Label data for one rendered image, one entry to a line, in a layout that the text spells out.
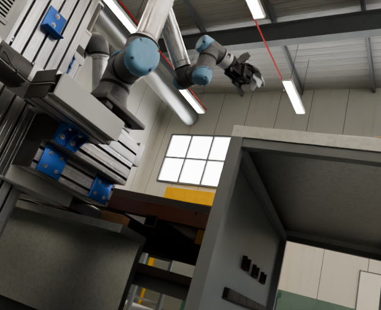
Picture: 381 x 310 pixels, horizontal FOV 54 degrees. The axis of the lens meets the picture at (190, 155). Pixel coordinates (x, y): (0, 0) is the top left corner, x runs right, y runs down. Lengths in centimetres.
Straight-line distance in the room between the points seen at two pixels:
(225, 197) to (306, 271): 889
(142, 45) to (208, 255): 71
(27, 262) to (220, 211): 99
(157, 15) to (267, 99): 1100
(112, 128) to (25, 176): 32
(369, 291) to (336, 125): 443
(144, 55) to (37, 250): 97
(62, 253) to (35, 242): 16
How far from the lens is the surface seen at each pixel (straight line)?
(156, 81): 1104
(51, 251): 173
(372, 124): 1113
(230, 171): 114
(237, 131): 119
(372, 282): 971
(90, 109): 109
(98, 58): 202
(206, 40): 152
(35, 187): 131
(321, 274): 988
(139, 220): 216
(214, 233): 109
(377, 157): 113
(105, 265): 156
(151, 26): 138
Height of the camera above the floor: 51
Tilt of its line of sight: 20 degrees up
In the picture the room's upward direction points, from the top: 17 degrees clockwise
